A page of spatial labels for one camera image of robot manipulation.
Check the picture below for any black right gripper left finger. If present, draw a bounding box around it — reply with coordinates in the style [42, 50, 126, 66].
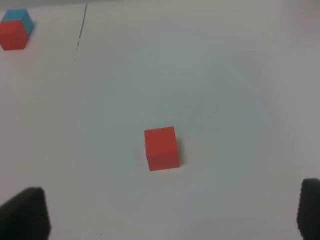
[0, 187, 51, 240]

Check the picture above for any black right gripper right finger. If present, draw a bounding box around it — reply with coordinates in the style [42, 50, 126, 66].
[296, 178, 320, 240]

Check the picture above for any red template cube block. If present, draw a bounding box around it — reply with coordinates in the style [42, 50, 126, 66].
[0, 21, 30, 51]

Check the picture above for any blue template cube block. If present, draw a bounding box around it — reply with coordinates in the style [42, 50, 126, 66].
[1, 8, 35, 36]

